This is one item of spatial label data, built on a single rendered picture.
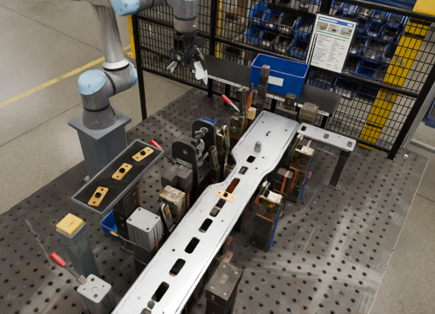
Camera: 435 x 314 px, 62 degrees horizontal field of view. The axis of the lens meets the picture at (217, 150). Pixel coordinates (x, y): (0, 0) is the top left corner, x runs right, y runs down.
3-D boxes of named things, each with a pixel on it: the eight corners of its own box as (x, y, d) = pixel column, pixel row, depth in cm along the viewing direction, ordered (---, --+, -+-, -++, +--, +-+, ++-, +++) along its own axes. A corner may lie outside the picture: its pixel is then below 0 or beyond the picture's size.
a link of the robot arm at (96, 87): (76, 101, 160) (69, 74, 151) (101, 90, 168) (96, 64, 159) (92, 113, 154) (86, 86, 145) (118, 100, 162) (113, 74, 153)
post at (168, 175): (173, 239, 168) (170, 180, 141) (164, 234, 169) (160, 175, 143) (178, 231, 171) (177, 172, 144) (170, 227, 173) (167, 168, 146)
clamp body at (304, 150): (298, 208, 186) (314, 159, 163) (277, 199, 190) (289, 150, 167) (303, 196, 193) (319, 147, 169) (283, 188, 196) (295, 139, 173)
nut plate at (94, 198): (98, 206, 122) (97, 204, 121) (87, 204, 123) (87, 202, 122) (109, 188, 128) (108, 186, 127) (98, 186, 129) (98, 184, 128)
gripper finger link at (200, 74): (199, 90, 129) (186, 68, 125) (207, 83, 133) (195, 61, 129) (205, 88, 127) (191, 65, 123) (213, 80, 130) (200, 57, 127)
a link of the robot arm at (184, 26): (182, 10, 120) (202, 15, 118) (182, 22, 124) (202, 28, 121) (169, 17, 116) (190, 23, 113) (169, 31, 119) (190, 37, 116)
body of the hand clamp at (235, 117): (235, 171, 204) (242, 122, 180) (224, 166, 206) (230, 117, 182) (240, 164, 208) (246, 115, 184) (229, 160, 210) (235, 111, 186)
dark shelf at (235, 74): (331, 118, 195) (333, 113, 193) (189, 72, 224) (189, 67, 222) (340, 98, 210) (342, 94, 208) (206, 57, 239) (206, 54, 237)
